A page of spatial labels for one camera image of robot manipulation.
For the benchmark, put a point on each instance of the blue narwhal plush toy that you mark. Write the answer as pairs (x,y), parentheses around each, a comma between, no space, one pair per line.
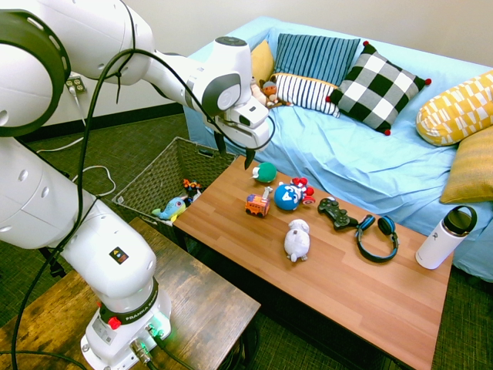
(172,207)

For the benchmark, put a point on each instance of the white insulated water bottle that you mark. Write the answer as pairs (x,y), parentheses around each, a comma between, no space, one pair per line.
(439,243)

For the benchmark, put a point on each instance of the white seal plush toy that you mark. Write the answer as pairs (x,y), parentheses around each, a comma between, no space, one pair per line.
(296,241)

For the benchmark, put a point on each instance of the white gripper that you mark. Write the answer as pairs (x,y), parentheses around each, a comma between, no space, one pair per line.
(246,124)

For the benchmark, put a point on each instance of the yellow white patterned bolster pillow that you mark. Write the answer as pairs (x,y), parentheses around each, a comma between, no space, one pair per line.
(458,112)

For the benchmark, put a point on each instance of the white navy striped pillow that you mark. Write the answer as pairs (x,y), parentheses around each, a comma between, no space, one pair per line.
(300,92)

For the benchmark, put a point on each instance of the green round plush toy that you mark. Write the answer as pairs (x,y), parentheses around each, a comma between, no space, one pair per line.
(265,172)

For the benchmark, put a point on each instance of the yellow striped pillow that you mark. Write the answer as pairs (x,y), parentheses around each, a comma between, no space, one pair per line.
(471,169)

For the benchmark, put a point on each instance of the wall power outlet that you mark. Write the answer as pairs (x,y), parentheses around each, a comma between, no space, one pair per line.
(76,85)

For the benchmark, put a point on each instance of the small robot toy figure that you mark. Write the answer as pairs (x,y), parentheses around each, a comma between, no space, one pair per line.
(192,188)

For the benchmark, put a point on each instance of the black and blue headphones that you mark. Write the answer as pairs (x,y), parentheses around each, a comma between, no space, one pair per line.
(375,241)

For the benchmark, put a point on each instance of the black white checkered pillow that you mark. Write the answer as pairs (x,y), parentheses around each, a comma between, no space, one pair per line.
(375,90)

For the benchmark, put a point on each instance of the plain yellow pillow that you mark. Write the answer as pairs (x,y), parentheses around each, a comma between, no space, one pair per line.
(262,61)

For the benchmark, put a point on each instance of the black game controller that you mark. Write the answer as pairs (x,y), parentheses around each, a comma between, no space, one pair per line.
(336,214)

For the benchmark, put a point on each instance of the dark woven storage basket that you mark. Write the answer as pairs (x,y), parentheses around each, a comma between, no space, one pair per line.
(161,185)

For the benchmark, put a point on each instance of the blue striped pillow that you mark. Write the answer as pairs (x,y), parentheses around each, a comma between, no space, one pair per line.
(314,58)

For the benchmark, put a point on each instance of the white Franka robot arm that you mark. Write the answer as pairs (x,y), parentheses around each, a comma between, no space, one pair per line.
(96,216)

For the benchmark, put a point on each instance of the dark rustic robot stand table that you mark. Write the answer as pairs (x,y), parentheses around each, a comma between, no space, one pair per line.
(200,300)

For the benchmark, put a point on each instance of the brown doll plush toy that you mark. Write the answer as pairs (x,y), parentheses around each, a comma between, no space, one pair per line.
(271,92)

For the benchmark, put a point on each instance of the light blue covered sofa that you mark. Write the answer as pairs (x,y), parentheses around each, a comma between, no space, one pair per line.
(366,162)

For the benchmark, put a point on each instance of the blue Captain America plush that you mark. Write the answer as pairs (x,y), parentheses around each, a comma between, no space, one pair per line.
(287,196)

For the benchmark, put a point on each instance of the orange toy fire truck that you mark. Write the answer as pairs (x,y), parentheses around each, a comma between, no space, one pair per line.
(257,204)

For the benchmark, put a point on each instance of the wooden coffee table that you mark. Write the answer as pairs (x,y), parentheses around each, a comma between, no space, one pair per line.
(346,270)

